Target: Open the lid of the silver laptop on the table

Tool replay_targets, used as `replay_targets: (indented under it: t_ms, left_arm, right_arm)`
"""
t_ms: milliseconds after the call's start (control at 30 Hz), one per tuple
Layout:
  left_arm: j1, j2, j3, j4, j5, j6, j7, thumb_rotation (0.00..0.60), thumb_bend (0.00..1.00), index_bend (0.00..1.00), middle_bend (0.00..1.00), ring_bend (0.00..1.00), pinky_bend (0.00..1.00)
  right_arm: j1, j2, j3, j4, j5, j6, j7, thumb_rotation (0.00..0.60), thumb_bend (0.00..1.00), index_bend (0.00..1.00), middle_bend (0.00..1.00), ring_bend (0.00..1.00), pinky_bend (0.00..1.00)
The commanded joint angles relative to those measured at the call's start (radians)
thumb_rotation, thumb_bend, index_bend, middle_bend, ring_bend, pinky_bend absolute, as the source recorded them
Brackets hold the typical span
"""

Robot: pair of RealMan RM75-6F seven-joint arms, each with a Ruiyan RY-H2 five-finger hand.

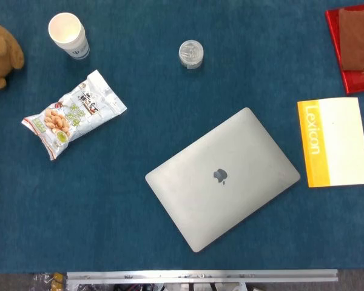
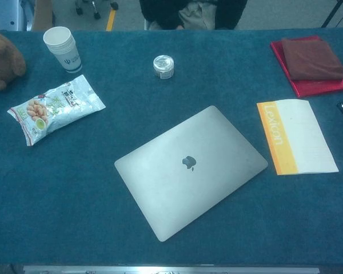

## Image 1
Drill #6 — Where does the silver laptop with apple logo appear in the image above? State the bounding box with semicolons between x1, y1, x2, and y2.
144;107;301;253

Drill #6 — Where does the clear round plastic container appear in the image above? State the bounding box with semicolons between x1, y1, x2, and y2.
178;39;205;69

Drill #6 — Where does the blue tablecloth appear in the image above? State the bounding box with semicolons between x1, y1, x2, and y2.
0;0;364;273

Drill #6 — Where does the white peanut snack bag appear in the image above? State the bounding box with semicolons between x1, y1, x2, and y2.
21;69;128;161

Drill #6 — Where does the yellow white Lexicon book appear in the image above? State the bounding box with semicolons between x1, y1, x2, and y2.
297;97;364;189

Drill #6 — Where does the white paper cup stack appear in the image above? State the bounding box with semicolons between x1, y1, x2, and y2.
47;12;90;61

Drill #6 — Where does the brown plush toy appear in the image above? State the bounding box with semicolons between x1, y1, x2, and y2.
0;19;25;90

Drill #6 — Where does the folded brown cloth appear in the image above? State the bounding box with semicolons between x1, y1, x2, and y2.
338;7;364;72

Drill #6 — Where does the aluminium frame rail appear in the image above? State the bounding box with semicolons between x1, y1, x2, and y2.
66;269;339;284

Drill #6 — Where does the cable bundle under rail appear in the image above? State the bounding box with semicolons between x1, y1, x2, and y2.
113;283;246;291

